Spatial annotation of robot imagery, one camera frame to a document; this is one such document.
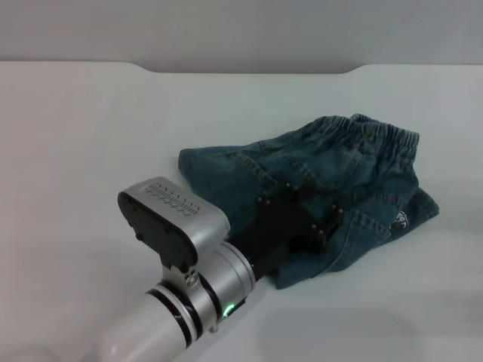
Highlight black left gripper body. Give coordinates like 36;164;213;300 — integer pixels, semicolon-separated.
229;183;326;283

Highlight blue denim shorts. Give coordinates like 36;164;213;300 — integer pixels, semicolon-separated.
177;113;441;290

